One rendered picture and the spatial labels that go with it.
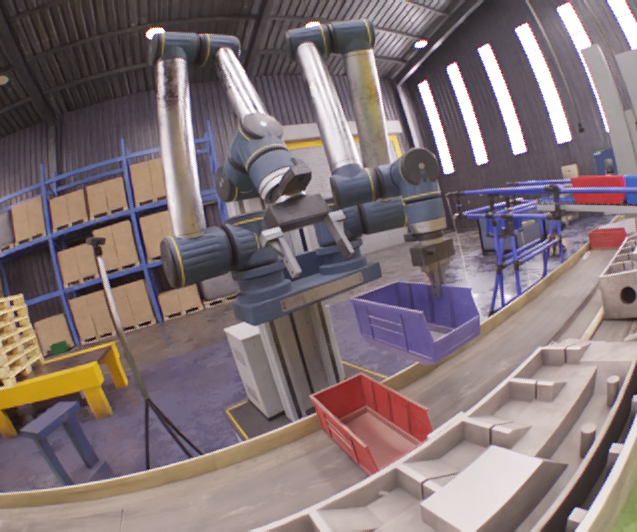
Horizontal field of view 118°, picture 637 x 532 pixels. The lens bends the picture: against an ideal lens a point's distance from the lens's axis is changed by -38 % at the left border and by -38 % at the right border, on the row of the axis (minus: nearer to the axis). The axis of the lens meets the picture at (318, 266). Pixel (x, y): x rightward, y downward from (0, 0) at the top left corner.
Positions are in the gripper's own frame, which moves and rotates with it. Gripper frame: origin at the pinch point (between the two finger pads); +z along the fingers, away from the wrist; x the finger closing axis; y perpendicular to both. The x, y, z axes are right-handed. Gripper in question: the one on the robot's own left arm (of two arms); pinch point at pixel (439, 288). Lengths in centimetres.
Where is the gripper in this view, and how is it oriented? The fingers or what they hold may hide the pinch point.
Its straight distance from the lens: 89.3
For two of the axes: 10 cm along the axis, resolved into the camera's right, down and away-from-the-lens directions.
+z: 2.3, 9.7, 1.1
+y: 4.0, 0.1, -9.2
